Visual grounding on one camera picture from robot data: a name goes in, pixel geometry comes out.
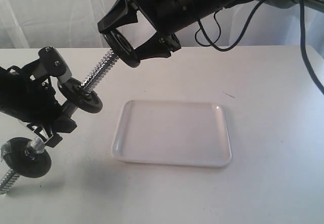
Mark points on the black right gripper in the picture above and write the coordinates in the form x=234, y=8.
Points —
x=166, y=16

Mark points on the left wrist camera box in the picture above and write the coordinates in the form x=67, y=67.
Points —
x=53, y=62

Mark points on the chrome threaded dumbbell bar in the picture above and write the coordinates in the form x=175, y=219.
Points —
x=40, y=131

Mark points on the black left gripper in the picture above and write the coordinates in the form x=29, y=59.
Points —
x=33, y=101

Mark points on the black left end weight plate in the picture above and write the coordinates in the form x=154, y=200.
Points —
x=23, y=161

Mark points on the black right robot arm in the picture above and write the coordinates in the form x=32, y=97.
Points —
x=211, y=6

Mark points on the white rectangular plastic tray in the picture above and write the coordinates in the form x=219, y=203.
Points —
x=176, y=133

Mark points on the white background curtain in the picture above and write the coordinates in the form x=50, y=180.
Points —
x=73, y=24

